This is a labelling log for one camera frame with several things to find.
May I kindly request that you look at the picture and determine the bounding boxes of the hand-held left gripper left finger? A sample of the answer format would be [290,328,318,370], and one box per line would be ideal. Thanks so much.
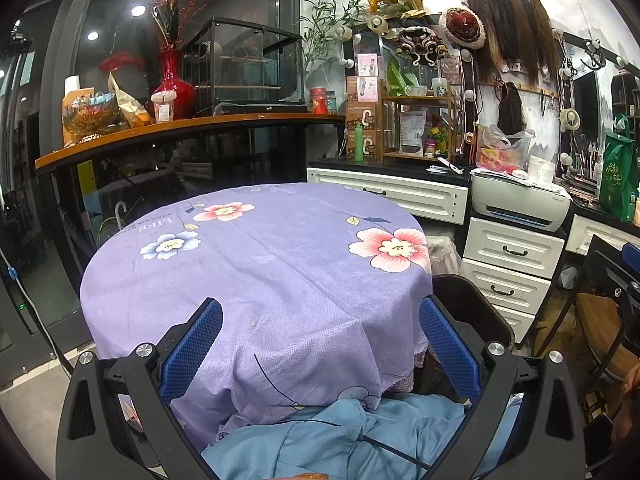
[56,297,224,480]

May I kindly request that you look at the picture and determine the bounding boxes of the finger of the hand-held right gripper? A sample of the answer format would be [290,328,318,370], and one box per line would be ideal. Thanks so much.
[604,242,640,311]

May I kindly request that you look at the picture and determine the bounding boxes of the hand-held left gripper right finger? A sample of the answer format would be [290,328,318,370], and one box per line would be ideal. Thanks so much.
[419,296,586,480]

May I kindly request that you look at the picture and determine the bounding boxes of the person's right forearm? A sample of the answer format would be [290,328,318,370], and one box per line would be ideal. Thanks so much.
[611,362,640,445]

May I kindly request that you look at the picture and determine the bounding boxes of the black framed chair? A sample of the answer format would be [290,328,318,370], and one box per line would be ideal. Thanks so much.
[530,232,640,386]

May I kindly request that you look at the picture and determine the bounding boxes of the bin with white liner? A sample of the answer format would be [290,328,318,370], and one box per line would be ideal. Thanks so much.
[429,236,463,277]

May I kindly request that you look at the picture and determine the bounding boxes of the white drawer cabinet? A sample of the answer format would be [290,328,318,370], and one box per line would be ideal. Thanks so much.
[462,217,566,346]

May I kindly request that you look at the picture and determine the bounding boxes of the purple floral tablecloth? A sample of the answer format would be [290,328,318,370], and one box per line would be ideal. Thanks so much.
[80,182,433,453]

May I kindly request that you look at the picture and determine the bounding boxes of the green shopping bag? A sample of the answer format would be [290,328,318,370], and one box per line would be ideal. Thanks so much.
[599,114,640,223]

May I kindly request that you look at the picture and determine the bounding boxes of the white printer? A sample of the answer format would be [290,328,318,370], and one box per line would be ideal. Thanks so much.
[470,167,573,233]

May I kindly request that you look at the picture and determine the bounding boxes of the blue jacket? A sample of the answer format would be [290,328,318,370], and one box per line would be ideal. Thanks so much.
[202,392,521,480]

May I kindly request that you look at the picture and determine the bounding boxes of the clear bag of pink items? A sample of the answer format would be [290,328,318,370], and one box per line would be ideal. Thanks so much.
[475,125,536,171]

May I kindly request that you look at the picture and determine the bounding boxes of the yellow box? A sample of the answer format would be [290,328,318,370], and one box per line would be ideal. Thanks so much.
[75,160,98,196]

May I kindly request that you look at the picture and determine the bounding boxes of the curved wooden counter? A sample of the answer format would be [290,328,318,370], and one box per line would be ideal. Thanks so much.
[35,112,346,176]

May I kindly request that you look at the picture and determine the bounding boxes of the stack of brown boxes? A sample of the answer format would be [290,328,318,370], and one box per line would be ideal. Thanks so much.
[346,76,383,163]

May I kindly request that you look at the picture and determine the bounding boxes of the small labelled jar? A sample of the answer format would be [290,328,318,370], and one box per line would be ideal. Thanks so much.
[152,92,176,124]

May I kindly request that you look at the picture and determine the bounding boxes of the wooden shelf rack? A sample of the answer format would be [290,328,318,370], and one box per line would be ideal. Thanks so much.
[381,92,463,163]

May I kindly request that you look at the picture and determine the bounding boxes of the gold snack bag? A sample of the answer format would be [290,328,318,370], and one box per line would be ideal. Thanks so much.
[107,72,151,128]

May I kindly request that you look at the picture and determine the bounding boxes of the glass bowl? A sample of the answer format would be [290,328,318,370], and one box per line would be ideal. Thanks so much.
[62,92,121,143]

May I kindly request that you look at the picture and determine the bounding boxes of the red vase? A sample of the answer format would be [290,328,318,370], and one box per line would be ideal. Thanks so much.
[150,47,197,121]

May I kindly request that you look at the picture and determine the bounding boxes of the hanging hair extensions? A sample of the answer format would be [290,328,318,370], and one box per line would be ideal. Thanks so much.
[467,0,563,83]

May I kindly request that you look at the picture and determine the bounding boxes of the glass display case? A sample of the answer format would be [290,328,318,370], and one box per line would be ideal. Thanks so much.
[181,16,307,116]

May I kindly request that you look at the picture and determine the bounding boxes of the red round hat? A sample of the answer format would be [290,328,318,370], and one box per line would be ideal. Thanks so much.
[439,7,487,51]

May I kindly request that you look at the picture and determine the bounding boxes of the dried red branches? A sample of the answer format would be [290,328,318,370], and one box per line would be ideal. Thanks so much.
[150,0,206,53]

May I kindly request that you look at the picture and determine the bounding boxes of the green leafy branches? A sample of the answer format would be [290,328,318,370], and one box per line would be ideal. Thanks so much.
[300,0,378,68]

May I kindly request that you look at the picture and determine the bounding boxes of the black cable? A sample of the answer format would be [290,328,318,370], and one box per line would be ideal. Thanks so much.
[360,435,431,471]

